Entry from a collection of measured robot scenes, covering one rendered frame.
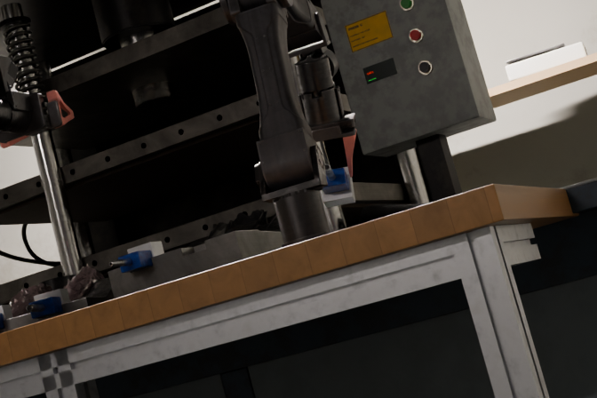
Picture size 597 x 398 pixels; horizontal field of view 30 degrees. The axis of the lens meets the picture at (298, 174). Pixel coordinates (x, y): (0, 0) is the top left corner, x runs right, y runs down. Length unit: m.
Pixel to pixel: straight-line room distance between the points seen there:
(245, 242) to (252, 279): 0.59
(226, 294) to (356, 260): 0.16
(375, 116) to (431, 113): 0.14
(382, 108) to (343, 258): 1.47
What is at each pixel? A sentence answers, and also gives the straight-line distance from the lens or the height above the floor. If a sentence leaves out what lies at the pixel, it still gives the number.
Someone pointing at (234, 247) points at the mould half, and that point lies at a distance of 1.84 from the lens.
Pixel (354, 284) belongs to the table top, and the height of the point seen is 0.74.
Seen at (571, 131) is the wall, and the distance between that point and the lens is 4.65.
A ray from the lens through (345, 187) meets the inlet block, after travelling 1.82.
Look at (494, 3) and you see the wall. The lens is 4.78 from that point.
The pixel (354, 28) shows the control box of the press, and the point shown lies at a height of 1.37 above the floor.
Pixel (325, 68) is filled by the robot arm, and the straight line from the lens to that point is 1.81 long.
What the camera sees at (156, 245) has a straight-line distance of 1.94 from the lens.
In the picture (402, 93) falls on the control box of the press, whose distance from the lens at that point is 2.65.
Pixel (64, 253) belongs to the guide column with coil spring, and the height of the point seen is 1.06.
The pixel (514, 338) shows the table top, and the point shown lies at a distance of 1.19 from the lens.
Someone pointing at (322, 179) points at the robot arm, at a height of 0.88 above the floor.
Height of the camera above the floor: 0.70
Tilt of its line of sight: 8 degrees up
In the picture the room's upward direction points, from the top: 15 degrees counter-clockwise
